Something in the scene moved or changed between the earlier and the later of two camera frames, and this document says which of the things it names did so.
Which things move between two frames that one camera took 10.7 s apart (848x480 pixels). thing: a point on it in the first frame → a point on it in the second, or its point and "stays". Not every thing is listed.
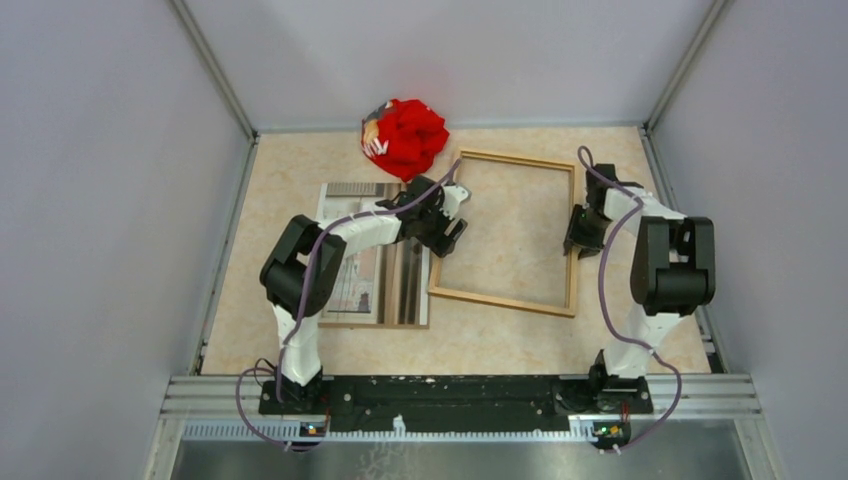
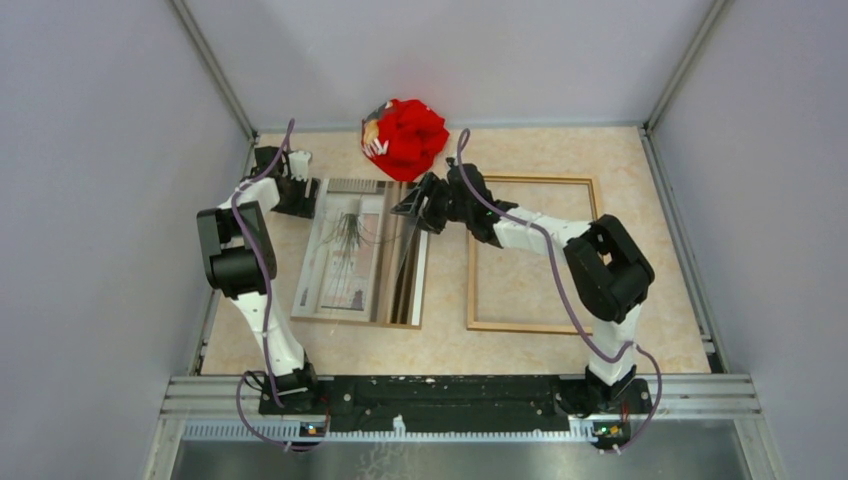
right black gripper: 574,235 → 429,188
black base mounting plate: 458,400 stays
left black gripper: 441,243 → 305,207
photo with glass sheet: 384,287 stays
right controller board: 611,433 stays
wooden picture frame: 573,263 → 472,309
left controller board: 312,429 stays
